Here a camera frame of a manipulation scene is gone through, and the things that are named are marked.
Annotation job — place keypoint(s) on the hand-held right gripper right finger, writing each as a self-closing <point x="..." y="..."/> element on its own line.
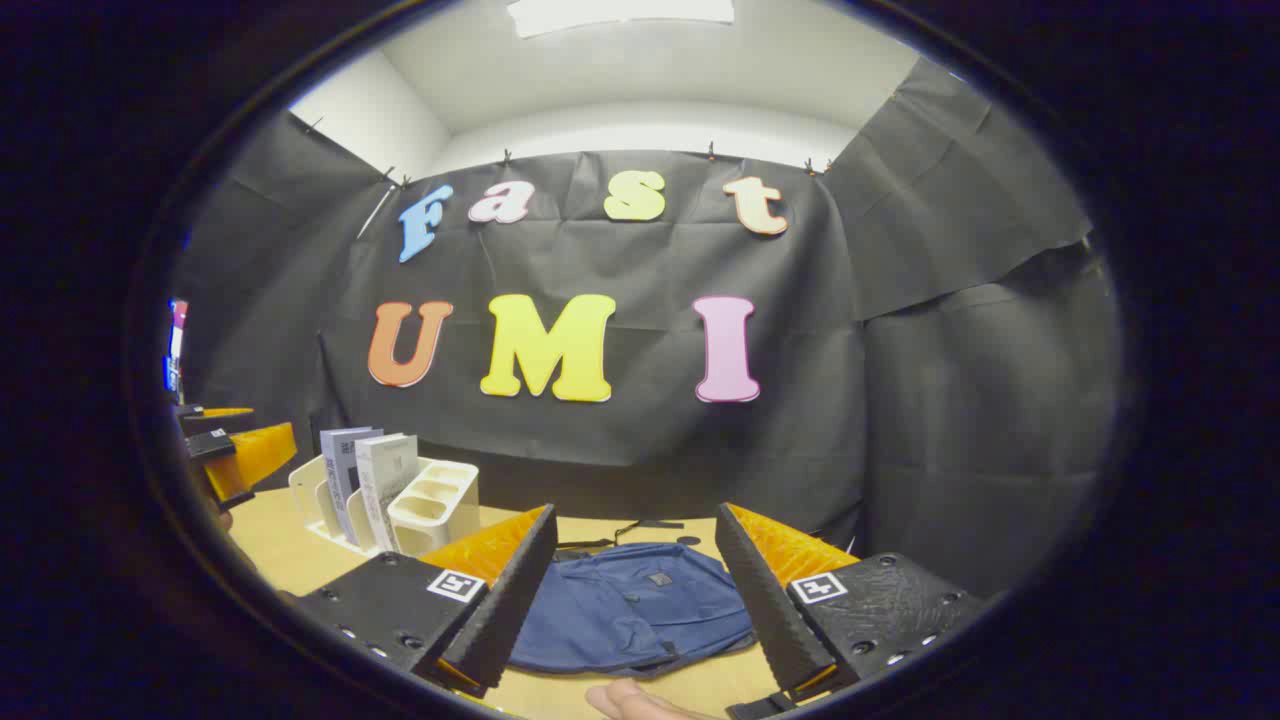
<point x="765" y="610"/>

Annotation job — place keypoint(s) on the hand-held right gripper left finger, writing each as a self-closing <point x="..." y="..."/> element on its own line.
<point x="510" y="610"/>

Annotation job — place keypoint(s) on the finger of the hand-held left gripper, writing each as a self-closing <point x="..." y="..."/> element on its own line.
<point x="215" y="418"/>
<point x="255" y="455"/>

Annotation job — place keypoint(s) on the lavender cover book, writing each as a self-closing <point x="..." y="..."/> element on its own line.
<point x="340" y="470"/>

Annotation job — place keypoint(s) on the blue schoolbag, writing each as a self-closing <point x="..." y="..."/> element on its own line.
<point x="630" y="610"/>

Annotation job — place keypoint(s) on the cream plastic bookshelf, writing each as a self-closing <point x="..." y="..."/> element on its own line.
<point x="430" y="510"/>

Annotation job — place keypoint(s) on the black backdrop cloth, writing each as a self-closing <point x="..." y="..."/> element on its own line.
<point x="620" y="440"/>

